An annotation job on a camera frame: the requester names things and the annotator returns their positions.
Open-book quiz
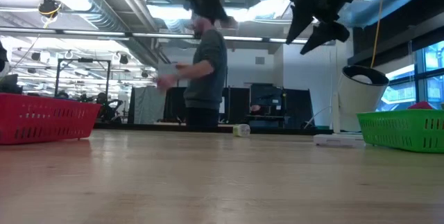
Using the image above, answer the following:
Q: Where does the black metal station frame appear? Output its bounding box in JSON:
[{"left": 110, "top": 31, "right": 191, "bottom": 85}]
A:
[{"left": 53, "top": 57, "right": 112, "bottom": 99}]

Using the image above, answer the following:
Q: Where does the red wall charger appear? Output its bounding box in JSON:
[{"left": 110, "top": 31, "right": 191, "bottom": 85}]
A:
[{"left": 406, "top": 101, "right": 434, "bottom": 111}]

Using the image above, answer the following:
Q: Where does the green plastic basket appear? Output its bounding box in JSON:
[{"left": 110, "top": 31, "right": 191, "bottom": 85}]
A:
[{"left": 356, "top": 108, "right": 444, "bottom": 155}]

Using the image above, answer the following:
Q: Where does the black partition screen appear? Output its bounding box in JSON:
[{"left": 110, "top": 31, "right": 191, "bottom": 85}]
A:
[{"left": 162, "top": 85, "right": 251, "bottom": 125}]

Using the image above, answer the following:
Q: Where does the window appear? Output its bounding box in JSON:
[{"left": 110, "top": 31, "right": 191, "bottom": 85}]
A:
[{"left": 376, "top": 40, "right": 444, "bottom": 111}]

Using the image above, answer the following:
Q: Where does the grey curtain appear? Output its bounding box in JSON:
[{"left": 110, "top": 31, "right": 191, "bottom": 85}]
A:
[{"left": 127, "top": 85, "right": 168, "bottom": 125}]

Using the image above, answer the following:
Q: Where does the black aluminium table frame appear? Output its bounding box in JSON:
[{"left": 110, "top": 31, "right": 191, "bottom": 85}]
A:
[{"left": 92, "top": 122, "right": 334, "bottom": 136}]

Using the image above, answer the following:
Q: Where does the black ceiling camera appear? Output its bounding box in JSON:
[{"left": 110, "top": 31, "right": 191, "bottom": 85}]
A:
[{"left": 37, "top": 0, "right": 64, "bottom": 19}]

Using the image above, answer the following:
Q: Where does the red plastic basket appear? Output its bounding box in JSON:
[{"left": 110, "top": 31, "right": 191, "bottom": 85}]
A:
[{"left": 0, "top": 92, "right": 102, "bottom": 146}]

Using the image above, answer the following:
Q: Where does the white rectangular box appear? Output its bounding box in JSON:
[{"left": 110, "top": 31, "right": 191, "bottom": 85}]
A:
[{"left": 313, "top": 133, "right": 366, "bottom": 148}]

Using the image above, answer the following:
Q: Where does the linear ceiling light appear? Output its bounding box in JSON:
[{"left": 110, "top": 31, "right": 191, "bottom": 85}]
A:
[{"left": 0, "top": 26, "right": 330, "bottom": 46}]

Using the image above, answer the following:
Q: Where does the black cabinet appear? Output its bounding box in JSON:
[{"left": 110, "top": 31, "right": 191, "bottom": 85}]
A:
[{"left": 249, "top": 83, "right": 315, "bottom": 130}]

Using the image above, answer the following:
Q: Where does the yellow hanging cable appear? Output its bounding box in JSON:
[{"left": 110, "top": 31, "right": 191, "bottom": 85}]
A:
[{"left": 370, "top": 0, "right": 385, "bottom": 69}]

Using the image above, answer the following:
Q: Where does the person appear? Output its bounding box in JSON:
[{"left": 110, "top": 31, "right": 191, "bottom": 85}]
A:
[{"left": 155, "top": 11, "right": 230, "bottom": 130}]

